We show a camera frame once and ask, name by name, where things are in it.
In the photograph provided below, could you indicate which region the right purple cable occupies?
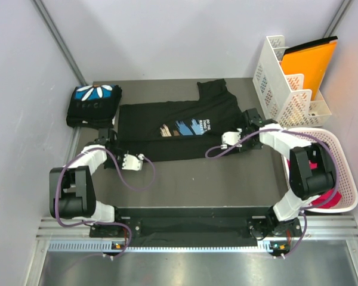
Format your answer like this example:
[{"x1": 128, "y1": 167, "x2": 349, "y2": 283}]
[{"x1": 205, "y1": 128, "x2": 341, "y2": 260}]

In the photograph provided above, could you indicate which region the aluminium corner post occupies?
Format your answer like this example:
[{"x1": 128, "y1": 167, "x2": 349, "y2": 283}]
[
  {"x1": 323, "y1": 0, "x2": 354, "y2": 38},
  {"x1": 31, "y1": 0, "x2": 87, "y2": 85}
]

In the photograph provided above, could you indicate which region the aluminium frame rail front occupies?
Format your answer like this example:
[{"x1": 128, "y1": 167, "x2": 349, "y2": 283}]
[{"x1": 36, "y1": 215, "x2": 358, "y2": 240}]

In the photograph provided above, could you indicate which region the left aluminium corner post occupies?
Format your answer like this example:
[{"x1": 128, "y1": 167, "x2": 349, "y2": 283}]
[{"x1": 31, "y1": 0, "x2": 87, "y2": 85}]

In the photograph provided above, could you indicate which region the white perforated file organizer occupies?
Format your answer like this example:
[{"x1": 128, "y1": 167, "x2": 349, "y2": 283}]
[{"x1": 253, "y1": 35, "x2": 331, "y2": 128}]

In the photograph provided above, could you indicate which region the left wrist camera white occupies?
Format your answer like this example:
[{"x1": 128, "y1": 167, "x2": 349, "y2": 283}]
[{"x1": 121, "y1": 154, "x2": 145, "y2": 172}]

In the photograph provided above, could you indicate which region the folded black daisy t-shirt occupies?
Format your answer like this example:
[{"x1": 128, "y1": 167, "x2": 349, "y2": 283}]
[{"x1": 66, "y1": 85, "x2": 122, "y2": 129}]

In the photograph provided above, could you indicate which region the orange folder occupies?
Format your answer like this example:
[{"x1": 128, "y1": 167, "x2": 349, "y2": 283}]
[{"x1": 280, "y1": 36, "x2": 338, "y2": 100}]

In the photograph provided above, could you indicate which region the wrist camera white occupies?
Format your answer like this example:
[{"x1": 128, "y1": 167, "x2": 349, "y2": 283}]
[
  {"x1": 221, "y1": 128, "x2": 242, "y2": 150},
  {"x1": 121, "y1": 154, "x2": 145, "y2": 172}
]

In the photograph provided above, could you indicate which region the white slotted cable duct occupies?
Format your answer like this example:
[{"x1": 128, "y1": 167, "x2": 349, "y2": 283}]
[{"x1": 48, "y1": 240, "x2": 293, "y2": 253}]

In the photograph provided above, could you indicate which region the right aluminium corner post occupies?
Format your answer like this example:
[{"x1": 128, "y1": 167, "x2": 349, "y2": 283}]
[{"x1": 323, "y1": 0, "x2": 354, "y2": 38}]

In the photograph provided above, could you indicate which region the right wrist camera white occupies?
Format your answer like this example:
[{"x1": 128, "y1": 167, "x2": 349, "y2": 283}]
[{"x1": 221, "y1": 128, "x2": 242, "y2": 150}]

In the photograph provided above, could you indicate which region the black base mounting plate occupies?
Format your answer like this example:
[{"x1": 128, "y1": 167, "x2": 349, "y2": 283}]
[{"x1": 89, "y1": 216, "x2": 304, "y2": 247}]

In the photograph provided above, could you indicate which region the pink red t-shirt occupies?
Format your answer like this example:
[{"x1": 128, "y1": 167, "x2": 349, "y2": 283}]
[{"x1": 288, "y1": 157, "x2": 342, "y2": 209}]

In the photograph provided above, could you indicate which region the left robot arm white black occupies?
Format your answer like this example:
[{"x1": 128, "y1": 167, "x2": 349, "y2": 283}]
[{"x1": 49, "y1": 128, "x2": 125, "y2": 237}]

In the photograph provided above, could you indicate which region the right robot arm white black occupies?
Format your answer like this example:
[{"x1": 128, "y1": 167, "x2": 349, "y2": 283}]
[{"x1": 238, "y1": 108, "x2": 339, "y2": 240}]

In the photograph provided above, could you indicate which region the white plastic laundry basket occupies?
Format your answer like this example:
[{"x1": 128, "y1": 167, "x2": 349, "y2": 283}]
[{"x1": 290, "y1": 127, "x2": 358, "y2": 214}]

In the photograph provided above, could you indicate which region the black graphic t-shirt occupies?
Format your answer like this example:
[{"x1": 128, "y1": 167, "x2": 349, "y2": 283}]
[{"x1": 118, "y1": 79, "x2": 242, "y2": 162}]

